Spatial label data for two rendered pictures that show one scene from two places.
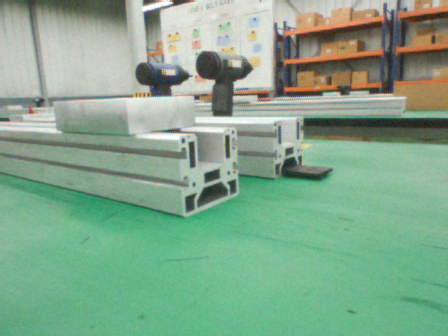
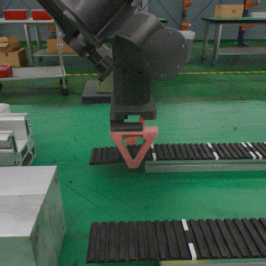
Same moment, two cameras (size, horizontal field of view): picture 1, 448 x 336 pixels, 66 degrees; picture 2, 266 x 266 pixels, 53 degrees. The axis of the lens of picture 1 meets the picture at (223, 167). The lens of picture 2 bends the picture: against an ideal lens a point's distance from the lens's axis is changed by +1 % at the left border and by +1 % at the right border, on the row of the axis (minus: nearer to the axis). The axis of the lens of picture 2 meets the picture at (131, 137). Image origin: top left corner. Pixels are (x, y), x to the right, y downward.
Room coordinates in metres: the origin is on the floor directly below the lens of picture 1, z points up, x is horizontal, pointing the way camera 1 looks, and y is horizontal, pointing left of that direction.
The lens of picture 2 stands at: (1.28, 0.53, 1.03)
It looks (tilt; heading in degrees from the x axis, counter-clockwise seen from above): 27 degrees down; 140
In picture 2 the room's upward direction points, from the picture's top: straight up
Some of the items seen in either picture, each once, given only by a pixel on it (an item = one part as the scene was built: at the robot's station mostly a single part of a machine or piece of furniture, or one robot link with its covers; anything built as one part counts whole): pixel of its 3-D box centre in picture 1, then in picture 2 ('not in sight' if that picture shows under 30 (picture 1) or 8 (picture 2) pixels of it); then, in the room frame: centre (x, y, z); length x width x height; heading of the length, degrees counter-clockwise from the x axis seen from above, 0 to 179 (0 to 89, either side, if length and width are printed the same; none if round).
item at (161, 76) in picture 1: (170, 103); not in sight; (0.99, 0.14, 0.89); 0.20 x 0.08 x 0.22; 144
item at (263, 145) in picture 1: (127, 137); not in sight; (0.78, 0.21, 0.82); 0.80 x 0.10 x 0.09; 52
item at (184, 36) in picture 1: (216, 91); not in sight; (3.98, 0.05, 0.97); 1.50 x 0.50 x 1.95; 53
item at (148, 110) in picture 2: not in sight; (132, 88); (0.98, 0.79, 0.92); 0.10 x 0.07 x 0.07; 142
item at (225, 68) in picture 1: (232, 102); not in sight; (0.83, -0.03, 0.89); 0.20 x 0.08 x 0.22; 144
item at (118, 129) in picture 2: not in sight; (133, 137); (1.00, 0.77, 0.85); 0.07 x 0.07 x 0.09; 52
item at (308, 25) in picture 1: (335, 68); not in sight; (10.18, -3.29, 1.58); 2.83 x 0.98 x 3.15; 53
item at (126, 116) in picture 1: (124, 124); not in sight; (0.47, 0.13, 0.87); 0.16 x 0.11 x 0.07; 52
